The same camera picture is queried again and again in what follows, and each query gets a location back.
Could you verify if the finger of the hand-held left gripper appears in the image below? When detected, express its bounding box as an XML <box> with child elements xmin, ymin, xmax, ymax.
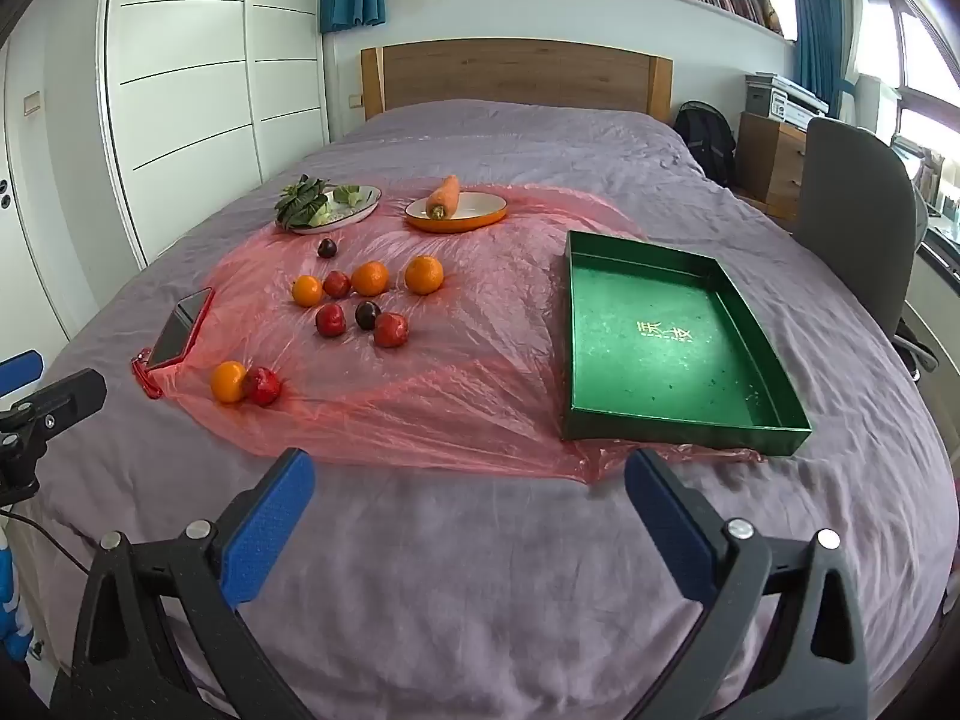
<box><xmin>0</xmin><ymin>367</ymin><xmax>107</xmax><ymax>503</ymax></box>
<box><xmin>0</xmin><ymin>349</ymin><xmax>42</xmax><ymax>393</ymax></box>

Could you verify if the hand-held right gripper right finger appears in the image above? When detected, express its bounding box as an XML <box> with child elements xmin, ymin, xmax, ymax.
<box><xmin>624</xmin><ymin>448</ymin><xmax>875</xmax><ymax>720</ymax></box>

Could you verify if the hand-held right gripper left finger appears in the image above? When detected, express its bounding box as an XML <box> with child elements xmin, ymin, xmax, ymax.
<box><xmin>49</xmin><ymin>448</ymin><xmax>316</xmax><ymax>720</ymax></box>

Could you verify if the green tray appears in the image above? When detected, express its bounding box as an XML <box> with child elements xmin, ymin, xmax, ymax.
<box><xmin>561</xmin><ymin>230</ymin><xmax>813</xmax><ymax>458</ymax></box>

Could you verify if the person's left hand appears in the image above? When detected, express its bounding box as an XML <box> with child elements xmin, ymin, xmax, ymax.
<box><xmin>0</xmin><ymin>536</ymin><xmax>35</xmax><ymax>665</ymax></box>

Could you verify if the smartphone in red case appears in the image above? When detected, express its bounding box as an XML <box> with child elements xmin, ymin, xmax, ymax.
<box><xmin>145</xmin><ymin>287</ymin><xmax>216</xmax><ymax>372</ymax></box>

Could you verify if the red plastic sheet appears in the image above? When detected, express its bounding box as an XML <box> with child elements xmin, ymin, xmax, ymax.
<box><xmin>133</xmin><ymin>181</ymin><xmax>766</xmax><ymax>482</ymax></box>

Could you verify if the dark leafy green vegetable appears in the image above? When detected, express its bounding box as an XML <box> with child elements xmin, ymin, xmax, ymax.
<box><xmin>274</xmin><ymin>175</ymin><xmax>335</xmax><ymax>228</ymax></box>

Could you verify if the patterned white plate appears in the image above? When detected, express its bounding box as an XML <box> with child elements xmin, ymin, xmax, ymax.
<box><xmin>276</xmin><ymin>185</ymin><xmax>383</xmax><ymax>235</ymax></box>

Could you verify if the grey office chair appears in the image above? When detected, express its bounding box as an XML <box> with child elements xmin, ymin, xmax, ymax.
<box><xmin>793</xmin><ymin>117</ymin><xmax>938</xmax><ymax>383</ymax></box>

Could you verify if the white wardrobe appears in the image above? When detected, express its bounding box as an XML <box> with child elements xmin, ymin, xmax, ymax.
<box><xmin>0</xmin><ymin>0</ymin><xmax>331</xmax><ymax>368</ymax></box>

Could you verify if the orange-rimmed white plate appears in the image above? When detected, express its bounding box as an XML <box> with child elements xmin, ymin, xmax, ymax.
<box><xmin>404</xmin><ymin>191</ymin><xmax>509</xmax><ymax>233</ymax></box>

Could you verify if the wooden dresser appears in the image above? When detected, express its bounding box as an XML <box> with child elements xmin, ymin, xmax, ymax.
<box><xmin>735</xmin><ymin>111</ymin><xmax>809</xmax><ymax>220</ymax></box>

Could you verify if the carrot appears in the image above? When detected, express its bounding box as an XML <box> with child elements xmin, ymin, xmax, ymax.
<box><xmin>425</xmin><ymin>175</ymin><xmax>461</xmax><ymax>221</ymax></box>

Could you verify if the black backpack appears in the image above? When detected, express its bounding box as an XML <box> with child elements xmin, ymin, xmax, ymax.
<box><xmin>673</xmin><ymin>100</ymin><xmax>738</xmax><ymax>188</ymax></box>

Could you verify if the white printer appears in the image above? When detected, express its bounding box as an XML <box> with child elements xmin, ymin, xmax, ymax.
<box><xmin>765</xmin><ymin>72</ymin><xmax>830</xmax><ymax>121</ymax></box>

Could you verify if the wooden headboard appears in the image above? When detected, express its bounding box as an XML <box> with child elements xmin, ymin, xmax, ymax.
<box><xmin>360</xmin><ymin>38</ymin><xmax>674</xmax><ymax>125</ymax></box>

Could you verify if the window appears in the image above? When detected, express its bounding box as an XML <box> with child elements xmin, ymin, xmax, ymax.
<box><xmin>847</xmin><ymin>0</ymin><xmax>960</xmax><ymax>188</ymax></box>

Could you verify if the red lanyard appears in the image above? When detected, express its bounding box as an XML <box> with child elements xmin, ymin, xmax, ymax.
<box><xmin>131</xmin><ymin>349</ymin><xmax>166</xmax><ymax>398</ymax></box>

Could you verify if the black cable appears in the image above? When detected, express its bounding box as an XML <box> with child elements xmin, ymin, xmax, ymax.
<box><xmin>0</xmin><ymin>508</ymin><xmax>95</xmax><ymax>575</ymax></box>

